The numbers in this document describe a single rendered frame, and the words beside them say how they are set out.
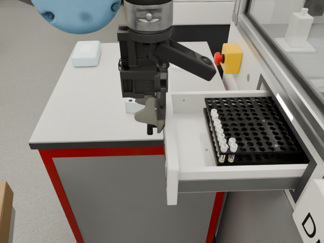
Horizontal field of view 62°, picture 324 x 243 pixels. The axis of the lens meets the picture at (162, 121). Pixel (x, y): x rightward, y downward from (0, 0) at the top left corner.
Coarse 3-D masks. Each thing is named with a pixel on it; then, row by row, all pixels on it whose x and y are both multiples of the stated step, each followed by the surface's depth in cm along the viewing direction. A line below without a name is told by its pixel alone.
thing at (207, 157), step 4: (200, 136) 61; (204, 136) 61; (200, 140) 61; (204, 140) 60; (204, 144) 59; (204, 148) 58; (208, 148) 58; (204, 152) 57; (208, 152) 57; (204, 156) 57; (208, 156) 57; (204, 160) 57; (208, 160) 56; (208, 164) 55; (212, 164) 55
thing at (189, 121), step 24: (192, 96) 66; (216, 96) 67; (240, 96) 67; (264, 96) 67; (192, 120) 67; (192, 144) 61; (192, 168) 48; (216, 168) 48; (240, 168) 48; (264, 168) 48; (288, 168) 48
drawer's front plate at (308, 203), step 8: (312, 184) 43; (320, 184) 41; (312, 192) 43; (320, 192) 41; (304, 200) 45; (312, 200) 43; (320, 200) 41; (296, 208) 48; (304, 208) 45; (312, 208) 43; (320, 208) 41; (296, 216) 48; (304, 216) 45; (312, 216) 43; (320, 216) 41; (296, 224) 48; (312, 224) 43; (320, 224) 41; (304, 232) 45; (320, 232) 41; (304, 240) 45; (312, 240) 43; (320, 240) 41
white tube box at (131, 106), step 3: (126, 99) 81; (129, 99) 81; (132, 99) 81; (126, 102) 80; (129, 102) 80; (132, 102) 80; (135, 102) 80; (126, 105) 81; (129, 105) 80; (132, 105) 80; (135, 105) 80; (138, 105) 80; (141, 105) 80; (144, 105) 79; (126, 108) 81; (129, 108) 81; (132, 108) 81; (135, 108) 81; (138, 108) 81; (141, 108) 80; (126, 111) 82; (129, 111) 82; (132, 111) 82; (135, 111) 82
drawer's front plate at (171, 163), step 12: (168, 84) 63; (168, 96) 59; (168, 108) 56; (168, 120) 53; (168, 132) 50; (168, 144) 48; (168, 156) 46; (168, 168) 44; (168, 180) 46; (168, 192) 48; (168, 204) 50
